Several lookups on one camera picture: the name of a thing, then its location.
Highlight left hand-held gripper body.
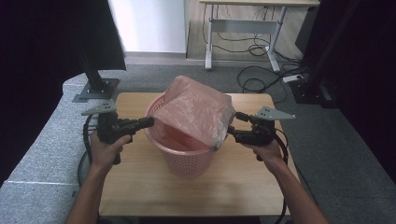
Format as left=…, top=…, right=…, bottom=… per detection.
left=81, top=99, right=139, bottom=145

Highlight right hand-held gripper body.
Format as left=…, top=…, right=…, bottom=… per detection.
left=239, top=105, right=296, bottom=147

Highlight pink plastic trash bag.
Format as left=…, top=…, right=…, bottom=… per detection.
left=150, top=74, right=236, bottom=152

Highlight pink plastic mesh basket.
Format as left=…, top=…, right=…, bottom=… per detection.
left=143, top=92, right=219, bottom=179

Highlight person's right hand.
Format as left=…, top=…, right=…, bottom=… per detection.
left=250, top=140, right=285, bottom=175

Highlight person's left hand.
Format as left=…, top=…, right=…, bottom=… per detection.
left=89, top=133, right=133, bottom=174

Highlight black metal stand with plate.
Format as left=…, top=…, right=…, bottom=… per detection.
left=72, top=46, right=120, bottom=104

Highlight white power strip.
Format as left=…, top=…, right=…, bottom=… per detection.
left=282, top=74, right=304, bottom=84

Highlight white-framed wooden desk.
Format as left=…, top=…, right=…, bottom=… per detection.
left=199, top=0, right=321, bottom=73

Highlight black curtain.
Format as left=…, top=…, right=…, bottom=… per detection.
left=295, top=0, right=396, bottom=181
left=0, top=0, right=127, bottom=185

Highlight white panel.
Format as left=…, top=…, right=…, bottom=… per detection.
left=106, top=0, right=188, bottom=54

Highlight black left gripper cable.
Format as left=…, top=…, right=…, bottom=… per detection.
left=78, top=115, right=96, bottom=188

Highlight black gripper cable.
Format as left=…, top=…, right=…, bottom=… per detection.
left=78, top=115, right=96, bottom=188
left=274, top=128, right=290, bottom=224

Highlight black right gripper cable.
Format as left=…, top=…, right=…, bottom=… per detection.
left=274, top=128, right=290, bottom=224

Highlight looped black floor cable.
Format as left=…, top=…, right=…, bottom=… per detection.
left=236, top=64, right=302, bottom=94

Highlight black cables under desk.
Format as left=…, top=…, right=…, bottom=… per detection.
left=202, top=4, right=278, bottom=59

